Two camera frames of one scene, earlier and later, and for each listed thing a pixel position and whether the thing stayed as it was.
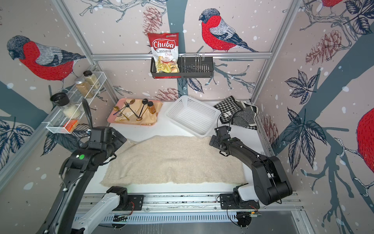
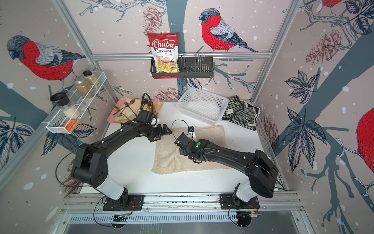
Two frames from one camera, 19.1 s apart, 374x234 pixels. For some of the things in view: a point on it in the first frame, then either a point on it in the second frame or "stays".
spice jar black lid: [91, 78] stays
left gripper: [119, 141] to [160, 132]
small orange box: [70, 125] stays
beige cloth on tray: [140, 111] stays
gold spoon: [117, 108] stays
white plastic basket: [194, 115] to [208, 107]
